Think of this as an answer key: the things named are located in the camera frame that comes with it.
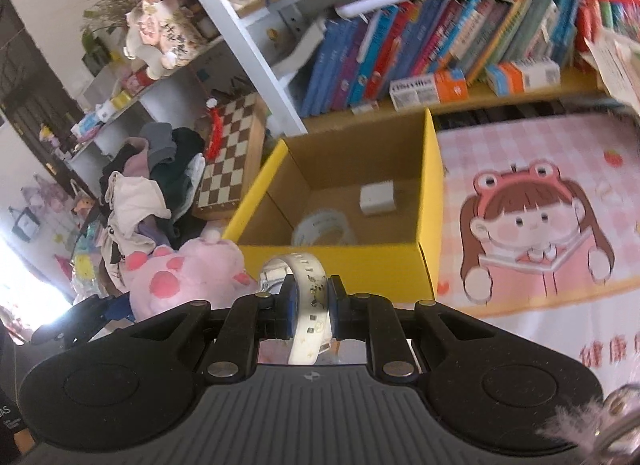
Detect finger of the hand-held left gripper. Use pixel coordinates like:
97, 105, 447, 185
31, 314, 109, 346
62, 293, 135, 322

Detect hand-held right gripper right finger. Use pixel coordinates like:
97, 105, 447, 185
327, 277, 494, 382

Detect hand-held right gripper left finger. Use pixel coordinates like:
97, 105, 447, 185
132, 278, 298, 382

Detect white wrist watch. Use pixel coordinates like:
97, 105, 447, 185
257, 252, 334, 366

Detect yellow cardboard box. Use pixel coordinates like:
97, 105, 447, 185
222, 107, 446, 304

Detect pink plush toy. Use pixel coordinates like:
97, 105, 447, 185
125, 230, 259, 322

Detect clear tape roll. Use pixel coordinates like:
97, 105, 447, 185
291, 210, 357, 247

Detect purple garment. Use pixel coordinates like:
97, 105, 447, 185
134, 217, 174, 252

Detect dark printed clothing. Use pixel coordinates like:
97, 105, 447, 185
0, 325, 32, 465

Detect white charger cube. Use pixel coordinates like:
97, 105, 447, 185
359, 184, 397, 216

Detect pink garment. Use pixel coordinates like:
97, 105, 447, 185
121, 137, 151, 178

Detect wooden chessboard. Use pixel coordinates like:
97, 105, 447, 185
192, 92, 267, 219

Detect grey garment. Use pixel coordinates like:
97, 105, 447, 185
139, 122, 177, 166

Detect pink printed desk mat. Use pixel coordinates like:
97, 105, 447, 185
257, 112, 640, 398

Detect assorted small boxes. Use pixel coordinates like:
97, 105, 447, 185
70, 70, 151, 142

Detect red tassel ornament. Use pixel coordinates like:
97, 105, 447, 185
204, 97, 224, 162

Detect dark wooden door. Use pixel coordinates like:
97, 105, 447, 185
0, 0, 85, 186

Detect white and orange medicine box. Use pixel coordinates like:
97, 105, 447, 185
389, 70, 469, 111
484, 57, 561, 96

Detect row of books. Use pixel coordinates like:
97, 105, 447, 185
300, 0, 601, 118

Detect white bookshelf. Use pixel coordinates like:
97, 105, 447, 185
65, 0, 640, 138

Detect floral white plush toy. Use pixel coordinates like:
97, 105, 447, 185
122, 0, 209, 80

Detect dried flower bunch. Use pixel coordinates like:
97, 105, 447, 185
80, 0, 146, 53

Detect pile of papers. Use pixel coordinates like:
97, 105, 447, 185
582, 27, 640, 116

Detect pink fluffy keychain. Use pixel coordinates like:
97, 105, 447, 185
535, 385, 640, 465

